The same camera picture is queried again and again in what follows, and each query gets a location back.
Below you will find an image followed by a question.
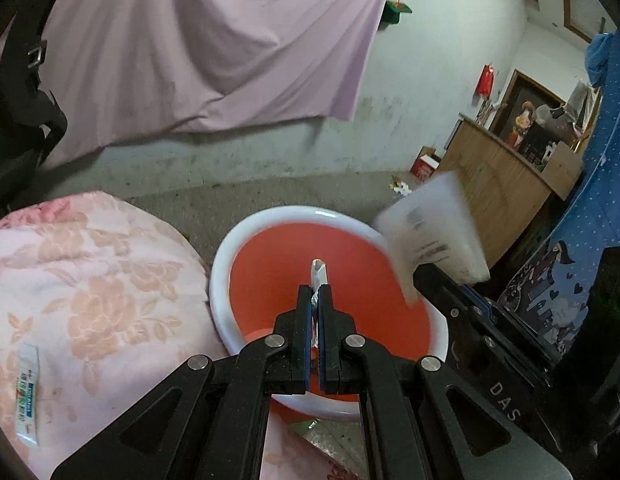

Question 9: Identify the blue green narrow sachet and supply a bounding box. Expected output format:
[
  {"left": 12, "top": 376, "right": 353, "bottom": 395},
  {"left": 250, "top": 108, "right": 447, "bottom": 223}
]
[{"left": 14, "top": 344, "right": 40, "bottom": 448}]

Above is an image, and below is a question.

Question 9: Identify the white printed sachet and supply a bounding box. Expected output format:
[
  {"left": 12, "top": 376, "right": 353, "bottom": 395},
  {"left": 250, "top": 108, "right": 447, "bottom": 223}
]
[{"left": 373, "top": 171, "right": 490, "bottom": 307}]

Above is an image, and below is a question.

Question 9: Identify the black office chair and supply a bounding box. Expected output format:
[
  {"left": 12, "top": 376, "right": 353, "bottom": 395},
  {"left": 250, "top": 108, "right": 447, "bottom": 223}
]
[{"left": 0, "top": 0, "right": 68, "bottom": 211}]

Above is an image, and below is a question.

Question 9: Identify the red box on floor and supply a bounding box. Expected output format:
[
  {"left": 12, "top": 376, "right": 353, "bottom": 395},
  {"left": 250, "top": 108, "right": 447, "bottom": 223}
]
[{"left": 410, "top": 146, "right": 440, "bottom": 182}]

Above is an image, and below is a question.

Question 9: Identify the wooden cabinet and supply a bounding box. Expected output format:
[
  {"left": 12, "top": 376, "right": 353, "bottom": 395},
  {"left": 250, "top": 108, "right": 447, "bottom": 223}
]
[{"left": 437, "top": 115, "right": 583, "bottom": 266}]

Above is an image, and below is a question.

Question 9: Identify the green white small sachet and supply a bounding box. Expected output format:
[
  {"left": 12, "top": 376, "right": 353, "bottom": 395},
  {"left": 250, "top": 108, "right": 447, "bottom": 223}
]
[{"left": 310, "top": 259, "right": 328, "bottom": 307}]

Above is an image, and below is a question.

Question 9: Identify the pink hanging bed sheet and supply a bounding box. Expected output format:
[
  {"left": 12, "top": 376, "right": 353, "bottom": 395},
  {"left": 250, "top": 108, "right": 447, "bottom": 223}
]
[{"left": 40, "top": 0, "right": 386, "bottom": 168}]

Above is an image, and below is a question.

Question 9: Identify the blue dotted cloth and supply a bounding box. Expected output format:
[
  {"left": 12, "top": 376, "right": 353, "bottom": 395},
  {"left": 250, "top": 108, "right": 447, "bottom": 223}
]
[{"left": 498, "top": 32, "right": 620, "bottom": 360}]

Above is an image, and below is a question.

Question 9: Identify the green red hanging ornament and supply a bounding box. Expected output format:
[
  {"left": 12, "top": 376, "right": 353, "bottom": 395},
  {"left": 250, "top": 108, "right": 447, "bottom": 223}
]
[{"left": 380, "top": 0, "right": 413, "bottom": 25}]

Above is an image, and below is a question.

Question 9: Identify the red white plastic basin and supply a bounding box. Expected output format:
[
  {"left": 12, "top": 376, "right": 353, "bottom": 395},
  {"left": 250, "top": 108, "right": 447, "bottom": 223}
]
[{"left": 210, "top": 206, "right": 447, "bottom": 422}]

